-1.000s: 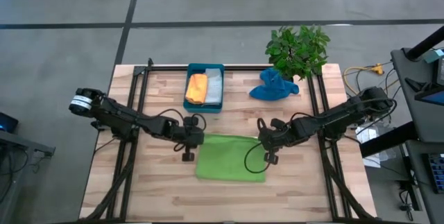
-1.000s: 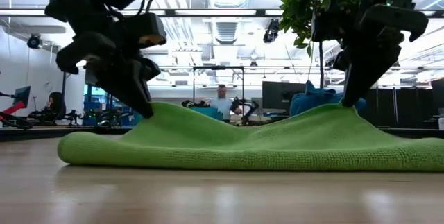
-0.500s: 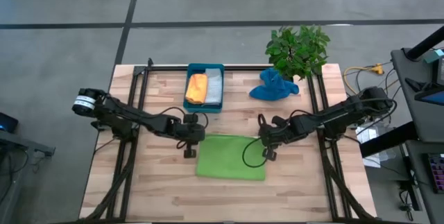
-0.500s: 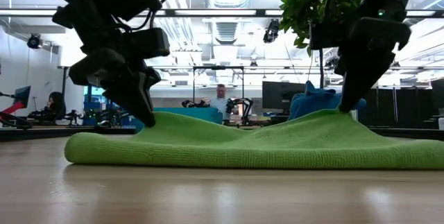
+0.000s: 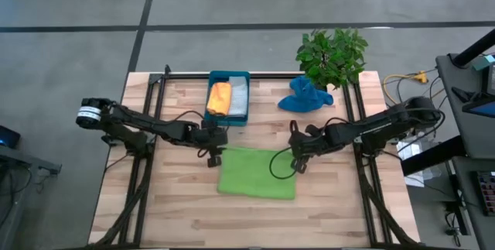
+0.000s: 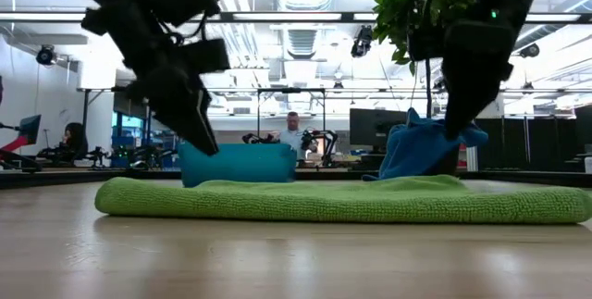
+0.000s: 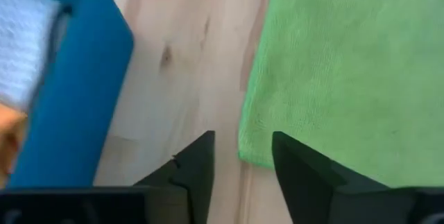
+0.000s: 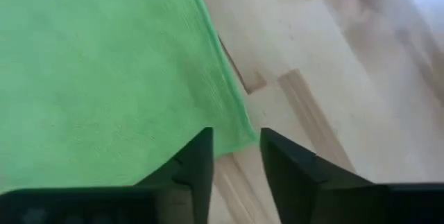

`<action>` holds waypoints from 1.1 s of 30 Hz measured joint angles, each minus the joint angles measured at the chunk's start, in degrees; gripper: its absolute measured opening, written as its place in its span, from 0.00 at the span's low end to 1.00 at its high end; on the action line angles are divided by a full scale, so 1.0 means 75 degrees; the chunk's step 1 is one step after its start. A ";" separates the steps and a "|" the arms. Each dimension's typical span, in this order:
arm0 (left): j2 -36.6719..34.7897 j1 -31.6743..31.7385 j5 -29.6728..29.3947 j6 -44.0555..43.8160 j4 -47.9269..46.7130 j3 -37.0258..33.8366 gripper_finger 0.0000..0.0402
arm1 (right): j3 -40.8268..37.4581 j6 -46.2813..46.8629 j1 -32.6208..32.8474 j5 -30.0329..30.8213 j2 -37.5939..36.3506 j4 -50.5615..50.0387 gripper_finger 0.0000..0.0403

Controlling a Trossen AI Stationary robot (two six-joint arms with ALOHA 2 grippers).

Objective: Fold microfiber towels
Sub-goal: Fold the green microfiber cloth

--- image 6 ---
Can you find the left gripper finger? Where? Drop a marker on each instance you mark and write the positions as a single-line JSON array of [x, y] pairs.
[[178, 104], [209, 123]]

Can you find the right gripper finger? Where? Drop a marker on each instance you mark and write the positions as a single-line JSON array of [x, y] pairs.
[[467, 104]]

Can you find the green microfiber towel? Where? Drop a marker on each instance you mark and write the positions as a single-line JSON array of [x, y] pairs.
[[324, 202]]

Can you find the black background robot arm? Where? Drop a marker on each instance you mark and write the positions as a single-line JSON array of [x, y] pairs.
[[256, 138], [98, 155], [319, 144], [51, 153]]

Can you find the blue microfiber towel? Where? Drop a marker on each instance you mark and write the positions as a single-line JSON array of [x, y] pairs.
[[411, 151]]

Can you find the black ceiling spot lamp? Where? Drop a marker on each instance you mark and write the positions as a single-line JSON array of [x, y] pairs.
[[46, 55], [361, 42], [529, 50]]

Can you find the black partition screen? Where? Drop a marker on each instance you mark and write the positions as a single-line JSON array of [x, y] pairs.
[[509, 141]]

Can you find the teal plastic bin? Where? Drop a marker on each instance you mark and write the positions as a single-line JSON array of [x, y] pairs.
[[250, 162]]

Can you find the black plant pot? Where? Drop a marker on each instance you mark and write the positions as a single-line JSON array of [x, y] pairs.
[[446, 165]]

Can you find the person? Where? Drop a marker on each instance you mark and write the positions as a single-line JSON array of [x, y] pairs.
[[74, 139], [293, 139]]

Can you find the green leafy potted tree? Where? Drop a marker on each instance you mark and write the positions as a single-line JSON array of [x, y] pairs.
[[393, 16]]

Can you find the large black monitor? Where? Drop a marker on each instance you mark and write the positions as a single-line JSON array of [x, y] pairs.
[[370, 128]]

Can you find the overhead led light bar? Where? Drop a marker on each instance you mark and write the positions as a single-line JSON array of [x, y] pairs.
[[287, 16]]

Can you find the small black monitor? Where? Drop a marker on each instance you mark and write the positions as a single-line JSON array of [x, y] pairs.
[[30, 128]]

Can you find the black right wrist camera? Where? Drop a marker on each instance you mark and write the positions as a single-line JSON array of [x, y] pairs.
[[425, 44]]

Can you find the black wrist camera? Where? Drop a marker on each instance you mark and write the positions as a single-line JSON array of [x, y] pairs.
[[425, 44], [205, 56]]

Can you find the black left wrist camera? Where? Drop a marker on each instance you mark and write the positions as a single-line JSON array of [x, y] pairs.
[[205, 56]]

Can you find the black background rig frame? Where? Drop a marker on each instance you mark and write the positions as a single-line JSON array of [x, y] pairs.
[[86, 123], [291, 90]]

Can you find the silver ventilation duct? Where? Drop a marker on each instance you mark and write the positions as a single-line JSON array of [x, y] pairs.
[[301, 42]]

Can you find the black aluminium table frame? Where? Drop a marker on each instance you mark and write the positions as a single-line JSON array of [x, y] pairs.
[[46, 179]]

